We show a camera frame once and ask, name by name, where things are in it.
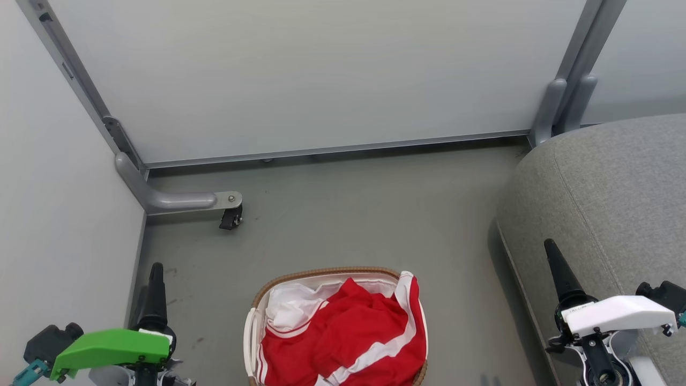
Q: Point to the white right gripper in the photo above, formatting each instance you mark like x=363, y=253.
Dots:
x=616, y=313

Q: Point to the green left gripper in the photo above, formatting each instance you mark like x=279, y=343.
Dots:
x=112, y=347

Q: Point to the red and white shirt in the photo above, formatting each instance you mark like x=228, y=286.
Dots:
x=348, y=332

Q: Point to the grey fabric sofa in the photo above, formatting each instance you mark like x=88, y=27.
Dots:
x=616, y=187

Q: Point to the grey partition foot bar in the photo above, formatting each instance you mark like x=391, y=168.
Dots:
x=171, y=201

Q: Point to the black caster wheel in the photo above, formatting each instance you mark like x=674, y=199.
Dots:
x=231, y=218

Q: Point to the wicker laundry basket white liner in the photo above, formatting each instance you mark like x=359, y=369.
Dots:
x=300, y=274

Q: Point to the grey curved partition foot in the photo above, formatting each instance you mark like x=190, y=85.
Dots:
x=547, y=110
x=581, y=104

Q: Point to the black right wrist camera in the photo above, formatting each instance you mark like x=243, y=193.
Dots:
x=667, y=296

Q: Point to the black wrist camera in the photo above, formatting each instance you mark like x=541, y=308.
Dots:
x=667, y=296
x=51, y=342

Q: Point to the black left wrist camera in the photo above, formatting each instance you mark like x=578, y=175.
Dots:
x=51, y=342

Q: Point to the grey partition bottom rail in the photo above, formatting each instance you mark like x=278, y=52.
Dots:
x=332, y=150

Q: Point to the grey partition post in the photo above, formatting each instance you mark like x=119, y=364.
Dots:
x=587, y=37
x=75, y=69

